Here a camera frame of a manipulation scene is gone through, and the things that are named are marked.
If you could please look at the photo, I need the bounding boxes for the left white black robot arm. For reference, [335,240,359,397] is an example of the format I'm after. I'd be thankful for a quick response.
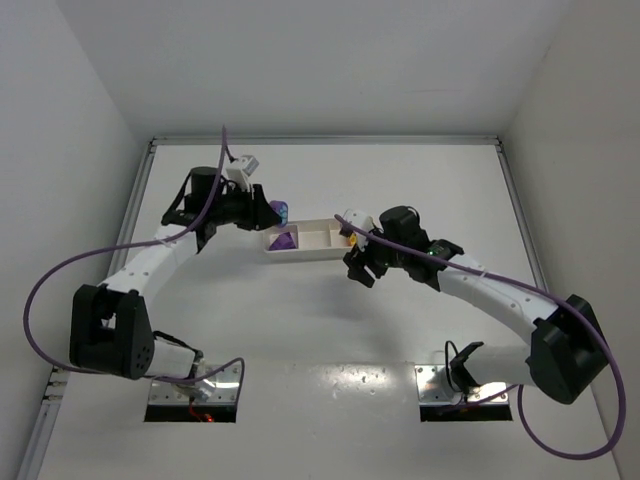
[69,166,281,383]

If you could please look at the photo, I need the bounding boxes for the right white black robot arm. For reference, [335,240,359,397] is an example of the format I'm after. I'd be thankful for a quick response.
[338,206,608,405]

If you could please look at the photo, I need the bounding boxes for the white three-compartment tray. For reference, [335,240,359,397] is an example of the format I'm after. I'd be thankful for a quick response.
[262,218,352,263]

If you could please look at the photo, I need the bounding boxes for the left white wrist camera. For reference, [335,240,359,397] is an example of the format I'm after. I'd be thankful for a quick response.
[226,155,259,191]

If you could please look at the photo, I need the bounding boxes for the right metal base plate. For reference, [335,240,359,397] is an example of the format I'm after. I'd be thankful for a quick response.
[414,364,509,408]

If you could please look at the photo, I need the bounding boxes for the metal base plate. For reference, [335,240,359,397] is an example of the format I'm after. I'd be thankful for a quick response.
[148,363,243,406]
[414,364,509,408]

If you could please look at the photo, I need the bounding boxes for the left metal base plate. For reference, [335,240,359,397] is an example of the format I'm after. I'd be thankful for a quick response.
[148,363,243,406]

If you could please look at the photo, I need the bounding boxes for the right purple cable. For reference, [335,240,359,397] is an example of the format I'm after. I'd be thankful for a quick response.
[333,213,627,458]

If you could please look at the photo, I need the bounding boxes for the purple cable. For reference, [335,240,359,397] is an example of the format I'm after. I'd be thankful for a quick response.
[333,213,627,458]
[22,124,246,391]

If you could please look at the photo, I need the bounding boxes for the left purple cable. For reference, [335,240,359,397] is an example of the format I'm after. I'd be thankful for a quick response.
[22,124,246,391]

